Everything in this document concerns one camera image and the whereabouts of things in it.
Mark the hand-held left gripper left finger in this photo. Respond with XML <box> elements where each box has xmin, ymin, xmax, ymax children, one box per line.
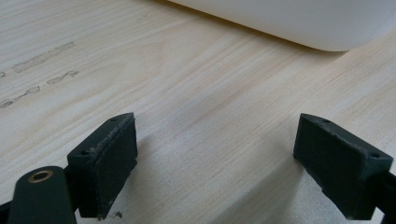
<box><xmin>66</xmin><ymin>112</ymin><xmax>138</xmax><ymax>221</ymax></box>

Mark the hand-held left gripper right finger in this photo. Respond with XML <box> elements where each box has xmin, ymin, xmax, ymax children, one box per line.
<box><xmin>292</xmin><ymin>113</ymin><xmax>394</xmax><ymax>221</ymax></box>

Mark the white plastic container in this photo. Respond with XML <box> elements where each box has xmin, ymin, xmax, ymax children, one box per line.
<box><xmin>166</xmin><ymin>0</ymin><xmax>396</xmax><ymax>52</ymax></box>

